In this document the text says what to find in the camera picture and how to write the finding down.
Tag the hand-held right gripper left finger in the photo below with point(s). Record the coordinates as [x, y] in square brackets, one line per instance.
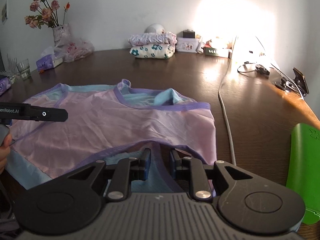
[144, 165]

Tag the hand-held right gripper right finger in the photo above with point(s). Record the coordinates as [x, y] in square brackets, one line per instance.
[173, 165]

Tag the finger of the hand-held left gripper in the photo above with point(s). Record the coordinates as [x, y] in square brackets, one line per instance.
[53, 115]

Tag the pink and blue mesh garment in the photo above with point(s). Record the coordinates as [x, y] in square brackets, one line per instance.
[100, 125]

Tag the person's left hand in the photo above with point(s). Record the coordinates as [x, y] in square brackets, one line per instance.
[5, 152]

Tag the small purple pack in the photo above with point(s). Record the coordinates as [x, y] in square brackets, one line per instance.
[3, 86]

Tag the clear drinking glass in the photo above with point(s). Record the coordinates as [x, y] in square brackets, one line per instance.
[23, 67]

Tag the pale spiky plant sprig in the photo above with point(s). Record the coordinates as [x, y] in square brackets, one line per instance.
[10, 63]

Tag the purple tissue pack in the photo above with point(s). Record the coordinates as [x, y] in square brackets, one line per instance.
[46, 62]

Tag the clear plastic bag red print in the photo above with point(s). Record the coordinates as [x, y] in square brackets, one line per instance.
[77, 50]

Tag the crinkled white vase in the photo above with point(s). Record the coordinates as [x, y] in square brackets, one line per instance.
[61, 33]

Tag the bunch of dried roses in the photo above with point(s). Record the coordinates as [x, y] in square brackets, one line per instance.
[46, 12]

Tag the folded white garment teal flowers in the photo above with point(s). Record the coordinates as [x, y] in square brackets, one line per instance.
[150, 51]

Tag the folded pink floral garment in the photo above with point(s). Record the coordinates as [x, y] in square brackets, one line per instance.
[150, 38]

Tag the green plastic board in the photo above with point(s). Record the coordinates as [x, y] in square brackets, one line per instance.
[305, 167]

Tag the small black box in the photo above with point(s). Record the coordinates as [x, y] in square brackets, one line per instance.
[188, 33]

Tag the white round device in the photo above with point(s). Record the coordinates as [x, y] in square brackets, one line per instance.
[153, 28]

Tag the small wall picture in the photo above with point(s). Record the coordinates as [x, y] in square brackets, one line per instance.
[4, 12]

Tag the black phone mount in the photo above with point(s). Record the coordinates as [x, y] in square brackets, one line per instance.
[285, 83]

